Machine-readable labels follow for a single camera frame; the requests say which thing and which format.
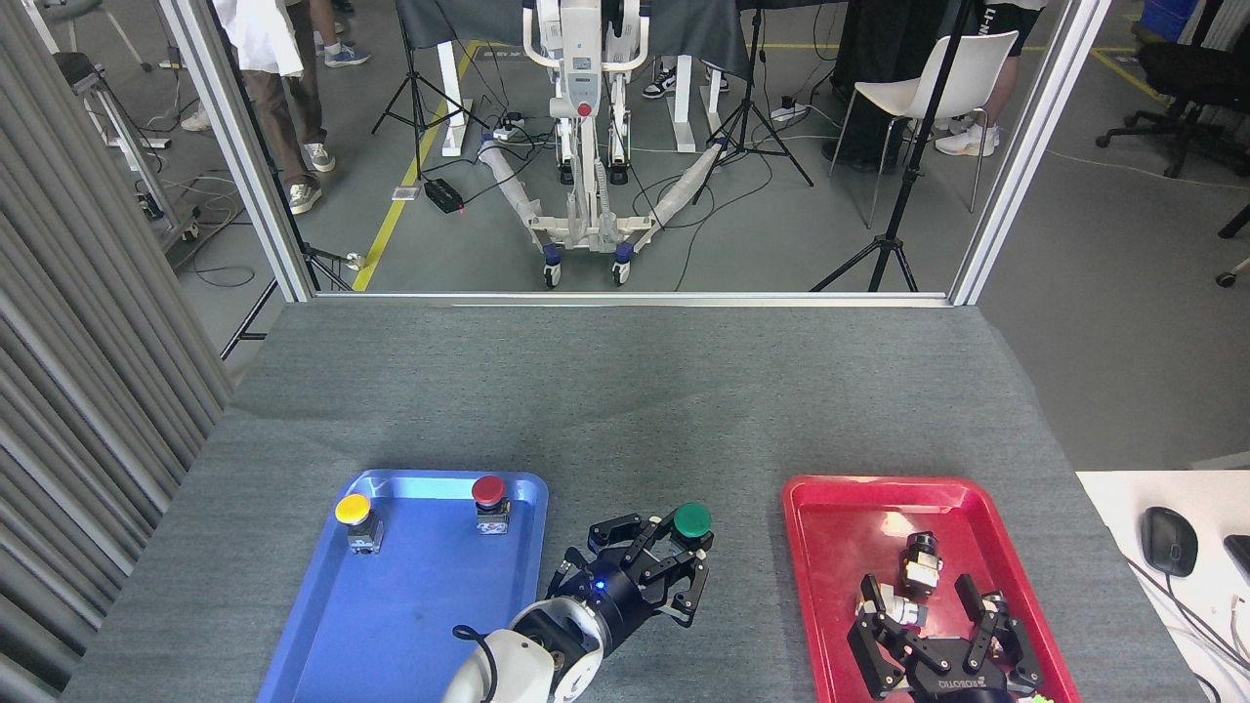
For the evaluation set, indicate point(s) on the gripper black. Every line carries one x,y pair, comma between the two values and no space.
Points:
962,683
615,591

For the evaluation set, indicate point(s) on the green push button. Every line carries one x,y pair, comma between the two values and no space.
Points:
692,520

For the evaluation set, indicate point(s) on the red push button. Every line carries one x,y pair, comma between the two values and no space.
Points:
488,488

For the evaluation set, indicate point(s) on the yellow push button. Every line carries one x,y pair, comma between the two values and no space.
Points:
353,508

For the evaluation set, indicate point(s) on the dark grey felt table cover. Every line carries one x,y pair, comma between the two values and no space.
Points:
645,410

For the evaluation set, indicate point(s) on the red plastic tray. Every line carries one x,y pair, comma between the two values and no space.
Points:
840,547

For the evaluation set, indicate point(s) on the white desk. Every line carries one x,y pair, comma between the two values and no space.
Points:
1123,508

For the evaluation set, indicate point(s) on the black computer mouse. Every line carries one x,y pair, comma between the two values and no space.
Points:
1169,542

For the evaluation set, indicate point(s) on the blue plastic tray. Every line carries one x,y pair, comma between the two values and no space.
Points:
410,605

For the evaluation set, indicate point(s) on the black flat desk device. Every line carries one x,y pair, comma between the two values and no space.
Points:
1242,557

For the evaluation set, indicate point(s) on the tall black tripod stand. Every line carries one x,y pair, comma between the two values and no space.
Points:
887,244

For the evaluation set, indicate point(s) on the white table leg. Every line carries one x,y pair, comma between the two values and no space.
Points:
684,107
451,98

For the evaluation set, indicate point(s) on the white power strip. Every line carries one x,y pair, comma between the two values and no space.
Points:
789,110
510,127

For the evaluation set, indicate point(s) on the black chair leg with caster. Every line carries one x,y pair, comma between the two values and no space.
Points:
1226,278

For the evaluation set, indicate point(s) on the person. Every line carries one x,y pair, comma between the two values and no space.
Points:
659,84
967,142
195,120
347,56
259,39

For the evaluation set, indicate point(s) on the black tripod with low legs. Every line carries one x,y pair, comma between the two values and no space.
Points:
248,320

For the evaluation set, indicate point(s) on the white stand on wheels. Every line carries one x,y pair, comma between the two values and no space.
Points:
582,59

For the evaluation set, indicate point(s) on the black table cloth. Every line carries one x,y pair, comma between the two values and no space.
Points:
703,34

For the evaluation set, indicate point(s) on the white plastic chair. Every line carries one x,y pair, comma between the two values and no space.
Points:
967,68

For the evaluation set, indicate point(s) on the grey ribbed curtain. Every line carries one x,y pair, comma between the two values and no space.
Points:
78,391

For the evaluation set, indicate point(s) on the black office chair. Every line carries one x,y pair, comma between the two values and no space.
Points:
1187,73

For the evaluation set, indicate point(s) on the blue storage bin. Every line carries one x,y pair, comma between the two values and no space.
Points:
1167,18

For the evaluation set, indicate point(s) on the grey metal cart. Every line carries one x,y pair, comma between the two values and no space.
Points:
76,70

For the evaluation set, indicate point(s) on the white switch block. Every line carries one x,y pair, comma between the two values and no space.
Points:
906,611

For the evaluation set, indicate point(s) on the black knob silver switch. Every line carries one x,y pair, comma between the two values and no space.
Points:
920,568

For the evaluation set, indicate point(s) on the silver frame rail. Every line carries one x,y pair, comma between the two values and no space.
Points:
635,299

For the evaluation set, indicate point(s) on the silver frame post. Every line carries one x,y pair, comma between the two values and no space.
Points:
1025,146
244,146

